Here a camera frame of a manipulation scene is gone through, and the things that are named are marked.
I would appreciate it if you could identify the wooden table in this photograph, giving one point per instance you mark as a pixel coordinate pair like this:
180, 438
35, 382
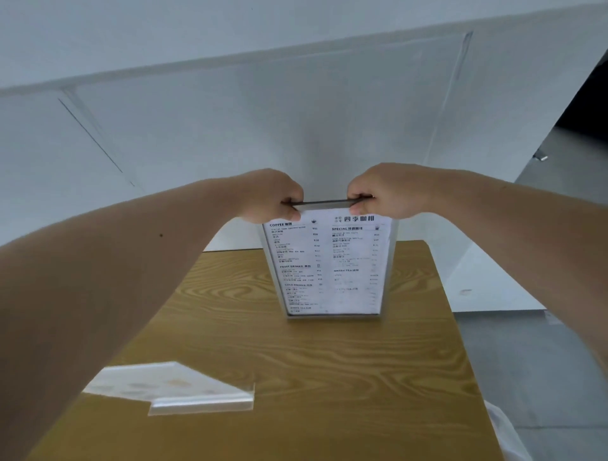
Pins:
332, 380

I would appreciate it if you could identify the person's right hand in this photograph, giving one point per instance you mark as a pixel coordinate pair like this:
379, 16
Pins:
399, 190

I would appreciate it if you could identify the white paper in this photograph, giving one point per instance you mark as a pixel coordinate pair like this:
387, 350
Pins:
166, 384

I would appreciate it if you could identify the person's right forearm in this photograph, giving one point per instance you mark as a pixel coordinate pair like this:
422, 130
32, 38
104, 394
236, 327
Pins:
546, 247

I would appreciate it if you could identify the grey framed menu stand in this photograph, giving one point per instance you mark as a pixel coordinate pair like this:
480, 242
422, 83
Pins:
332, 270

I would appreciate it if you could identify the person's white garment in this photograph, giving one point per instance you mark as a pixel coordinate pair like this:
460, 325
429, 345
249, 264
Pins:
506, 437

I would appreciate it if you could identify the small metal object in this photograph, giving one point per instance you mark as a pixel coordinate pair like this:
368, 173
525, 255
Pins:
540, 156

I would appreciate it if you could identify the person's left hand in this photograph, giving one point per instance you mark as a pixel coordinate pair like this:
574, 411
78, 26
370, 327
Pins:
268, 197

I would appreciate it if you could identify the person's left forearm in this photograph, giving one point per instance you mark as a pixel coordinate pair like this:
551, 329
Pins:
95, 294

